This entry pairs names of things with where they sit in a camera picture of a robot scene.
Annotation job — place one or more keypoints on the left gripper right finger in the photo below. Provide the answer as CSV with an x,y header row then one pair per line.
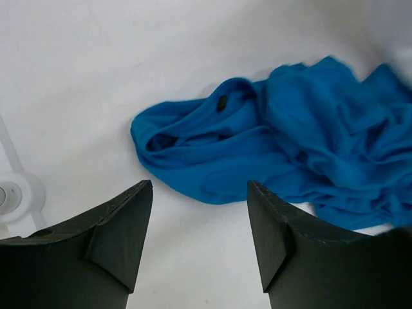
x,y
305,262

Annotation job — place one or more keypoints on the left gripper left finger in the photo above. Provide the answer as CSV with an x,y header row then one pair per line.
x,y
88,261

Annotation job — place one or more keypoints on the silver clothes rack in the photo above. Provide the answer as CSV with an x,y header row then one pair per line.
x,y
22,194

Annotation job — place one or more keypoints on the blue t shirt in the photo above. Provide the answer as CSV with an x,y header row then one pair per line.
x,y
311,134

